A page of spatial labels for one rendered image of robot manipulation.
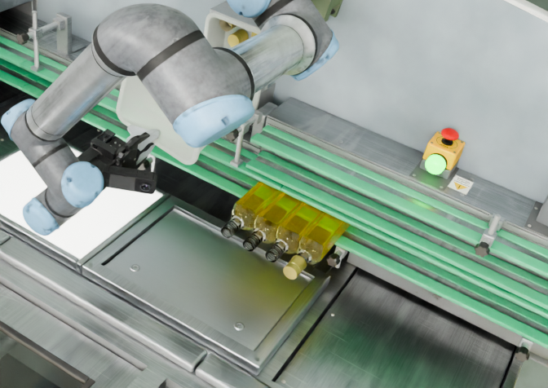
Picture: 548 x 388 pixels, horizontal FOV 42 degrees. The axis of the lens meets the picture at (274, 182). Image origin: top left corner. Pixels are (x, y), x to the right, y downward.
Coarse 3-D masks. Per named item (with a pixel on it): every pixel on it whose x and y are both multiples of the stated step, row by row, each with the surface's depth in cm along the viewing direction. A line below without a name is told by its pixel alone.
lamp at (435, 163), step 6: (432, 156) 157; (438, 156) 157; (426, 162) 158; (432, 162) 157; (438, 162) 156; (444, 162) 157; (426, 168) 158; (432, 168) 157; (438, 168) 157; (444, 168) 158
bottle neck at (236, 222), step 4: (232, 220) 159; (236, 220) 159; (240, 220) 160; (228, 224) 158; (232, 224) 158; (236, 224) 158; (240, 224) 159; (224, 228) 157; (228, 228) 156; (232, 228) 157; (236, 228) 158; (224, 232) 158; (228, 232) 159; (232, 232) 157; (224, 236) 158; (228, 236) 157
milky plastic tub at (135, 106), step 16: (128, 80) 154; (128, 96) 158; (144, 96) 163; (128, 112) 161; (144, 112) 163; (160, 112) 163; (144, 128) 159; (160, 128) 161; (160, 144) 157; (176, 144) 159; (192, 160) 154
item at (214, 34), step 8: (208, 16) 170; (216, 16) 169; (224, 16) 168; (208, 24) 171; (216, 24) 174; (240, 24) 167; (248, 24) 166; (208, 32) 172; (216, 32) 175; (224, 32) 178; (232, 32) 177; (248, 32) 175; (256, 32) 165; (208, 40) 174; (216, 40) 177; (224, 40) 180; (256, 96) 174; (256, 104) 175
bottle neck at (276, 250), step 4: (276, 240) 157; (280, 240) 156; (276, 244) 155; (280, 244) 155; (284, 244) 156; (272, 248) 154; (276, 248) 154; (280, 248) 155; (284, 248) 156; (268, 252) 153; (272, 252) 153; (276, 252) 153; (280, 252) 154; (268, 256) 155; (272, 256) 155; (276, 256) 153; (280, 256) 155; (268, 260) 155; (272, 260) 154; (276, 260) 154
